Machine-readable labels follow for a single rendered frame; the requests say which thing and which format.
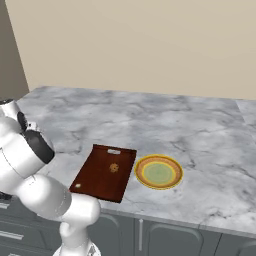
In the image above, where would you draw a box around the dark brown wooden tray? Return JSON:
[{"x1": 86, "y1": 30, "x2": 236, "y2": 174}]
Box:
[{"x1": 68, "y1": 143, "x2": 138, "y2": 204}]

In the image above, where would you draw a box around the yellow orange green plate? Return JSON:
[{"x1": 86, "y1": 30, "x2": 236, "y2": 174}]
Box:
[{"x1": 133, "y1": 153, "x2": 185, "y2": 191}]

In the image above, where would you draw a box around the grey cupboard door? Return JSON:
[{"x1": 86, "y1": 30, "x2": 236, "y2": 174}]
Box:
[
  {"x1": 213, "y1": 232, "x2": 256, "y2": 256},
  {"x1": 87, "y1": 213, "x2": 136, "y2": 256},
  {"x1": 134, "y1": 218, "x2": 222, "y2": 256}
]

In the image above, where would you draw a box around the grey drawer front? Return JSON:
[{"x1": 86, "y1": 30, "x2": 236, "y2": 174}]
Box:
[
  {"x1": 0, "y1": 217, "x2": 65, "y2": 252},
  {"x1": 0, "y1": 199, "x2": 41, "y2": 223}
]

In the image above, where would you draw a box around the silver cupboard door handle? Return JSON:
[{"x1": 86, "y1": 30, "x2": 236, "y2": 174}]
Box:
[{"x1": 137, "y1": 218, "x2": 144, "y2": 252}]

